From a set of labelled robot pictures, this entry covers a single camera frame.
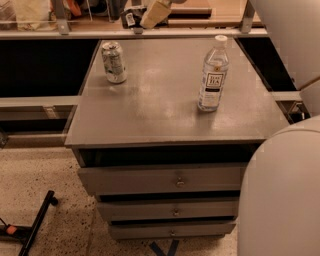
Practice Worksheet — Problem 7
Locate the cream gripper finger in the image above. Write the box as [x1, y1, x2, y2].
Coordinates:
[140, 0, 172, 29]

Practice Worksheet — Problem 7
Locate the black rxbar chocolate wrapper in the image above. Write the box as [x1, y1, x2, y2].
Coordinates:
[121, 5, 168, 29]

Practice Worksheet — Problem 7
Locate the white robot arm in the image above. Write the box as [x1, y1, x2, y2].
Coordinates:
[238, 0, 320, 256]

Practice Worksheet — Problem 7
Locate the white green 7up can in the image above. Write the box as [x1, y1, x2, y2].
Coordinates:
[101, 41, 127, 84]

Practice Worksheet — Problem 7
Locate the clear tea bottle white cap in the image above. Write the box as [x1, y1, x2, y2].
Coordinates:
[198, 35, 229, 112]

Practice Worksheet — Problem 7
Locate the grey drawer cabinet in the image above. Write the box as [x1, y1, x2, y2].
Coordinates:
[65, 39, 288, 227]

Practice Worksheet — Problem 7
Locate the top grey drawer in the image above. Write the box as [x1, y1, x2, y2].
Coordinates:
[78, 163, 246, 195]

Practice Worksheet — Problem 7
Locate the grey drawer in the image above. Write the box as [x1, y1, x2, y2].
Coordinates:
[108, 221, 236, 240]
[78, 163, 246, 195]
[97, 198, 239, 222]

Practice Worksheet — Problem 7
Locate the middle grey drawer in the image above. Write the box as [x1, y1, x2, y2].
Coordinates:
[97, 198, 239, 222]

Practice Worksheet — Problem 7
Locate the bottom grey drawer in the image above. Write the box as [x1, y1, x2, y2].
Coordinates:
[108, 221, 236, 240]

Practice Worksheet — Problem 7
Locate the black stand leg with wheel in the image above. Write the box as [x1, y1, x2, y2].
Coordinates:
[0, 190, 59, 256]

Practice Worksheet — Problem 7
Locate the metal rail frame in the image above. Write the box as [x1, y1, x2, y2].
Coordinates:
[0, 0, 267, 40]

